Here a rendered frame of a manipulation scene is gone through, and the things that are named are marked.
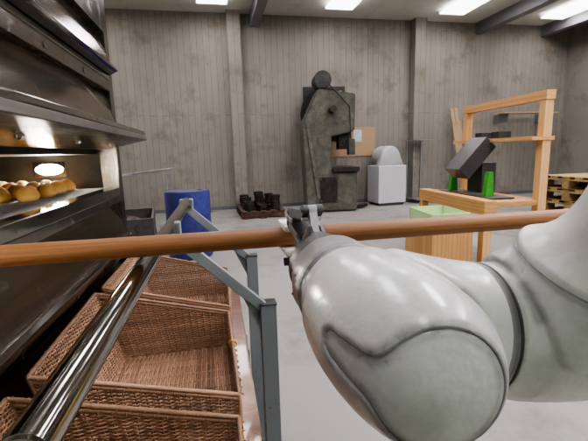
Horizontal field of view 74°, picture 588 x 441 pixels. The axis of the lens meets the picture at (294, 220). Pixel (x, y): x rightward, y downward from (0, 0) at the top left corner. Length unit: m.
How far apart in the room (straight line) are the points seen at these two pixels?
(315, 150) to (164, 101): 3.59
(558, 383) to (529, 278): 0.07
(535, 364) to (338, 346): 0.14
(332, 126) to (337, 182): 1.19
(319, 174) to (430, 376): 8.33
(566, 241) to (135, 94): 9.57
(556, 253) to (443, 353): 0.13
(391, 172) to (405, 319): 9.34
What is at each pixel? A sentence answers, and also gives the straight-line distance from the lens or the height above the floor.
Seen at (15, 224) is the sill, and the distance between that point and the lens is 1.13.
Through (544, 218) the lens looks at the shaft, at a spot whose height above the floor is 1.20.
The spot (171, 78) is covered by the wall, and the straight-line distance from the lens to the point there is 9.69.
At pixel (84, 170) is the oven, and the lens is 2.13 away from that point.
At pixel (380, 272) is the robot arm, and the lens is 0.25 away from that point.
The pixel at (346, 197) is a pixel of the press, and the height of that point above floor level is 0.32.
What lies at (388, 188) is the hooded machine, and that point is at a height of 0.41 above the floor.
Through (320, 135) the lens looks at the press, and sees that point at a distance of 8.52.
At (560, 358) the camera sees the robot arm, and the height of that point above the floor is 1.18.
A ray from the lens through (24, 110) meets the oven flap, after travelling 0.86.
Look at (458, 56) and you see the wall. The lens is 11.64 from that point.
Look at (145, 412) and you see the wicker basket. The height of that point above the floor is 0.78.
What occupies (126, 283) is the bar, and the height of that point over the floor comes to 1.17.
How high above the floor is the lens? 1.32
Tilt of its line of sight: 10 degrees down
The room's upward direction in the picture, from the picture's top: 2 degrees counter-clockwise
